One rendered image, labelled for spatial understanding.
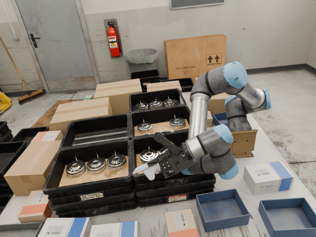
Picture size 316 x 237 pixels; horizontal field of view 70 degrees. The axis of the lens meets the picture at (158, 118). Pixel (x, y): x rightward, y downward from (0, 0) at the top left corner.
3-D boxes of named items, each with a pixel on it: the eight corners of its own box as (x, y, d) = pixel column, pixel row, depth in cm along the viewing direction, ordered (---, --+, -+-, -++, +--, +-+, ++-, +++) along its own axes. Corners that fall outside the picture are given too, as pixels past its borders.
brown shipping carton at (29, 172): (40, 160, 154) (31, 141, 145) (71, 158, 152) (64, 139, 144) (15, 196, 128) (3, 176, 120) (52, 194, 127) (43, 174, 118)
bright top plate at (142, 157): (157, 148, 128) (157, 147, 128) (158, 160, 120) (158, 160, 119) (140, 150, 128) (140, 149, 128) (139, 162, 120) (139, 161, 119)
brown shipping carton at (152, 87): (179, 95, 220) (178, 80, 211) (182, 106, 201) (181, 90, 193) (148, 98, 220) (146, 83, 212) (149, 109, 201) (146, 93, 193)
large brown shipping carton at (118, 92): (142, 97, 225) (139, 78, 214) (145, 111, 199) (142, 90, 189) (101, 103, 221) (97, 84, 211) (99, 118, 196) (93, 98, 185)
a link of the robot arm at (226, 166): (215, 169, 90) (204, 146, 88) (242, 166, 83) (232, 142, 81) (209, 182, 84) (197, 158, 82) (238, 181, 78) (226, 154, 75)
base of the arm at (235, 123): (247, 133, 144) (244, 118, 146) (256, 129, 129) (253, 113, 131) (223, 135, 144) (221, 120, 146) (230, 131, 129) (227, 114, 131)
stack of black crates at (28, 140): (33, 153, 255) (21, 128, 237) (59, 151, 254) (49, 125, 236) (15, 179, 220) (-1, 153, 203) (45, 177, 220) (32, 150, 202)
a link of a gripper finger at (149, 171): (141, 186, 71) (164, 173, 76) (134, 169, 72) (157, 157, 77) (138, 186, 74) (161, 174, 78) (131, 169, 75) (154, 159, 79)
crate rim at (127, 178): (130, 142, 128) (130, 138, 126) (132, 181, 102) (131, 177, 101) (59, 153, 125) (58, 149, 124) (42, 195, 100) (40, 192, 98)
